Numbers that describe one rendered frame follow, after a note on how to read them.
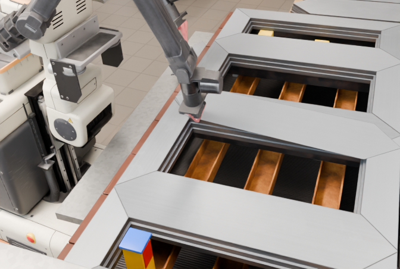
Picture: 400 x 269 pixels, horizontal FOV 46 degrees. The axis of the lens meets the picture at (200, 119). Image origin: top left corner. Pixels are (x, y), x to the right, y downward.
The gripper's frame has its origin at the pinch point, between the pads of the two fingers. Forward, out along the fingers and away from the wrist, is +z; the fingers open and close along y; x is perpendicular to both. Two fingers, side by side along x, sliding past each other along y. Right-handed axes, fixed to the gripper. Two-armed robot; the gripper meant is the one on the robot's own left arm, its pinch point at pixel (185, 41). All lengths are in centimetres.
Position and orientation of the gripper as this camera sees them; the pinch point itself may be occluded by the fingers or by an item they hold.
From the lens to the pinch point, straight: 171.7
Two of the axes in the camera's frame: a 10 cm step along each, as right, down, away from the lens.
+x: -7.8, 1.6, 6.1
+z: 4.6, 8.1, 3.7
